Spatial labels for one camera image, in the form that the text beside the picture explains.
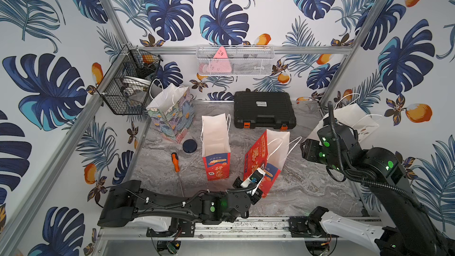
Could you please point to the white happy paper bag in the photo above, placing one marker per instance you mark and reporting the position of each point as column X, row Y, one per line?
column 352, row 115

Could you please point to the black tool case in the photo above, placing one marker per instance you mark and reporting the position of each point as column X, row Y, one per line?
column 263, row 110

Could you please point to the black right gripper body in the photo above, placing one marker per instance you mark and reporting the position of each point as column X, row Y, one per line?
column 314, row 152

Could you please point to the white mesh wall shelf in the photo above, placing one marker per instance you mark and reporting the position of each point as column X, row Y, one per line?
column 246, row 60

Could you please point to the floral paper bag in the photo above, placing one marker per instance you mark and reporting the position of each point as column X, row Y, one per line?
column 171, row 110

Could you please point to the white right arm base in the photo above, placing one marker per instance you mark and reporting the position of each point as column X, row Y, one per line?
column 330, row 223

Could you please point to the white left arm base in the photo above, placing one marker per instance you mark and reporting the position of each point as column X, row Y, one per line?
column 156, row 223

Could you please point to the red paper bag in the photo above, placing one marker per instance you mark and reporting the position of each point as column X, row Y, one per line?
column 269, row 153
column 216, row 150

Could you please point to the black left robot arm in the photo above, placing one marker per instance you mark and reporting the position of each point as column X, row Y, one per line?
column 129, row 201

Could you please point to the pink triangle item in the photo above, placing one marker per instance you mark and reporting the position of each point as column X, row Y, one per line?
column 220, row 63

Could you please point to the orange handled screwdriver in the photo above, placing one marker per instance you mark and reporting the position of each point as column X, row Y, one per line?
column 176, row 164

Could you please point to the aluminium linear rail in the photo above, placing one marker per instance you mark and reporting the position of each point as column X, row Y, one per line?
column 253, row 228

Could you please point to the black wire basket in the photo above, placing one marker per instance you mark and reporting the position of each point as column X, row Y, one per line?
column 129, row 81

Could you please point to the dark blue round disc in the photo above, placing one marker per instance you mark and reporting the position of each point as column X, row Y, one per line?
column 189, row 146

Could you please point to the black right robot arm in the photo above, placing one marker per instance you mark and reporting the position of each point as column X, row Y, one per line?
column 378, row 169

